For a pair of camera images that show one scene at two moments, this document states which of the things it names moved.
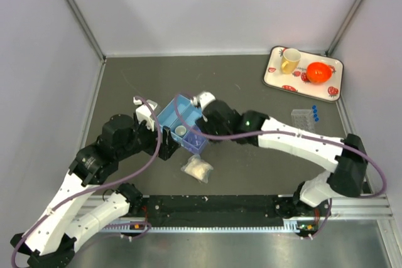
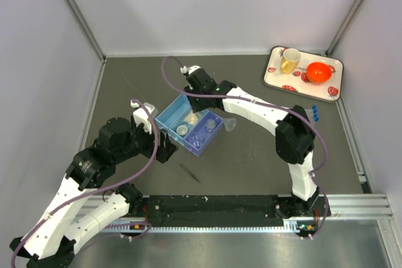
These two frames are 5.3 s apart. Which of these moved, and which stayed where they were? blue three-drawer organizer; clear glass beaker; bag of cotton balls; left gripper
Moved: bag of cotton balls
Stayed: left gripper; clear glass beaker; blue three-drawer organizer
